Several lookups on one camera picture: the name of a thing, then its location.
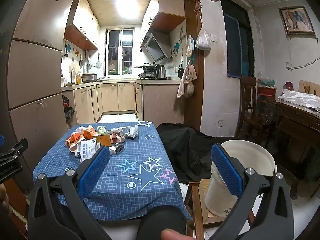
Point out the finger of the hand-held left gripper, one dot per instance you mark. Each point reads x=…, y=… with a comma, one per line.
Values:
x=1, y=140
x=15, y=148

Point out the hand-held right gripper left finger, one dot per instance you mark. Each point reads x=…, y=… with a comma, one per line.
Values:
x=93, y=170

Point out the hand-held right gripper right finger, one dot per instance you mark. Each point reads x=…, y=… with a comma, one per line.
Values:
x=226, y=170

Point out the white labelled packet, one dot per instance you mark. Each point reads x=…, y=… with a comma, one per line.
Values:
x=86, y=150

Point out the white plastic bucket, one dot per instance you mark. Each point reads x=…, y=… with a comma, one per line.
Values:
x=225, y=195

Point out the cardboard carton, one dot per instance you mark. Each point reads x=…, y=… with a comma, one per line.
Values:
x=105, y=140

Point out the small black packet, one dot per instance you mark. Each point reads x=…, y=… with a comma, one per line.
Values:
x=118, y=148

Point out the small red box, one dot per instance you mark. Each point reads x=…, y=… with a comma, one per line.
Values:
x=116, y=138

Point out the green packet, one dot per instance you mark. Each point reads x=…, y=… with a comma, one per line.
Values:
x=101, y=129

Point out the white tube box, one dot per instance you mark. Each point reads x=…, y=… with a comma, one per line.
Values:
x=115, y=130

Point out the silver wrapper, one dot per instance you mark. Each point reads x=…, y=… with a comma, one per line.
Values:
x=132, y=131

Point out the person's right hand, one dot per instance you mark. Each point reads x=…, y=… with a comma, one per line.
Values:
x=173, y=235

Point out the small wooden stool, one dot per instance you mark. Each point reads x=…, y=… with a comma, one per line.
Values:
x=197, y=205

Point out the wooden chair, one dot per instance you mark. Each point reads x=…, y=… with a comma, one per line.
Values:
x=247, y=110

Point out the black plastic bags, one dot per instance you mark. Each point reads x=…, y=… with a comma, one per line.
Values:
x=68, y=108

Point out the lower kitchen cabinets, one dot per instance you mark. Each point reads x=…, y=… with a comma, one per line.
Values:
x=110, y=97

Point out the beige refrigerator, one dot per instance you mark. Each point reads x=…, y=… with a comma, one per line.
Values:
x=37, y=67

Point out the person's dark-clothed knee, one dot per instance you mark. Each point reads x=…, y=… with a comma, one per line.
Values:
x=162, y=222

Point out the dark wooden dining table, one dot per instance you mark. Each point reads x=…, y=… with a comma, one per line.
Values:
x=295, y=120

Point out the red basin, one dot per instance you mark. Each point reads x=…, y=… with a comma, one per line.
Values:
x=267, y=90

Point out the yellow oil bottle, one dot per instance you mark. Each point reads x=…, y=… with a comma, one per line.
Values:
x=79, y=78

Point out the kitchen counter partition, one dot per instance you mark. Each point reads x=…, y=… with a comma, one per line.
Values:
x=163, y=100

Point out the white plastic sheet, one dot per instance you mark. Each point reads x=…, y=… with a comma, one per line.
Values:
x=300, y=98

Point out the jar with maroon lid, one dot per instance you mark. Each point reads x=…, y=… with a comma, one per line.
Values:
x=289, y=88

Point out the hanging metal strainer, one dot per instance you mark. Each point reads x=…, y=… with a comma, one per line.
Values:
x=99, y=63

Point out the gas stove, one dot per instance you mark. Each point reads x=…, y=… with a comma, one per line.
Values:
x=147, y=75

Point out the bundle of sticks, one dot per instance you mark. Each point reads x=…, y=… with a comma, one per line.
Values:
x=306, y=88

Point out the black wok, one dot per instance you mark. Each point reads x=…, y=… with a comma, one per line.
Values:
x=147, y=68

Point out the steel kettle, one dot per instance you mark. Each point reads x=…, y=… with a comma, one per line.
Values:
x=160, y=72

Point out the kitchen window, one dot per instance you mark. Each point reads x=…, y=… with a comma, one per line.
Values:
x=120, y=52

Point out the light wooden board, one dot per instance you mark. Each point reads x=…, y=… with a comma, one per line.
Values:
x=315, y=86

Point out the blue face mask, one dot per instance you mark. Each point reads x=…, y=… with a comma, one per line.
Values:
x=190, y=45

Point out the white hanging plastic bag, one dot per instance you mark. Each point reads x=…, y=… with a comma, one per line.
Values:
x=203, y=40

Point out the dark sliding window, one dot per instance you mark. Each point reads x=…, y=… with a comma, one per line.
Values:
x=237, y=37

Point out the upper kitchen cabinet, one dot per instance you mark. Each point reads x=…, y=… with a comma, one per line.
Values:
x=165, y=12
x=80, y=27

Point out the steel range hood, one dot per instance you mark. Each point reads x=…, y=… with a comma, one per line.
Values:
x=156, y=46

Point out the framed picture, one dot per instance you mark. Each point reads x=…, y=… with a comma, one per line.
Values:
x=297, y=21

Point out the low wall socket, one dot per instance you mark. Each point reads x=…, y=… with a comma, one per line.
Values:
x=220, y=123

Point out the wall power outlet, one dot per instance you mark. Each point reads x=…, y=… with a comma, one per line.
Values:
x=289, y=65

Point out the white light switch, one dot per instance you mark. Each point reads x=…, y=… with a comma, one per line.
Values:
x=213, y=38

